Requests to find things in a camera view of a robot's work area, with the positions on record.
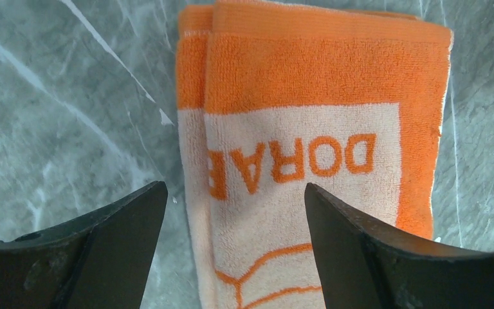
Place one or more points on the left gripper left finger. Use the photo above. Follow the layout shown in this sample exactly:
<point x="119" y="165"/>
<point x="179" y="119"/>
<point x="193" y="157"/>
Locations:
<point x="101" y="259"/>

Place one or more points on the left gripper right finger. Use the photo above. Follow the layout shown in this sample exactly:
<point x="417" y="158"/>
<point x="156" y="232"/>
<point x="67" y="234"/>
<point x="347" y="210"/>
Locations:
<point x="363" y="262"/>

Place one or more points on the orange white towel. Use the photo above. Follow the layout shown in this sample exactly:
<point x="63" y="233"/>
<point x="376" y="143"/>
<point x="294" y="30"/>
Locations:
<point x="274" y="96"/>

